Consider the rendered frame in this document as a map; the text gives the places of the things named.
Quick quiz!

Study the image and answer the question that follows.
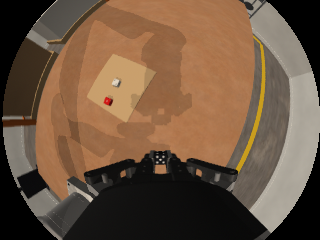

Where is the tan square mat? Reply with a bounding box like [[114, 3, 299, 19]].
[[87, 54, 157, 123]]

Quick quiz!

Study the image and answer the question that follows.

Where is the red die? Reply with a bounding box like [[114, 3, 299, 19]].
[[104, 97, 113, 106]]

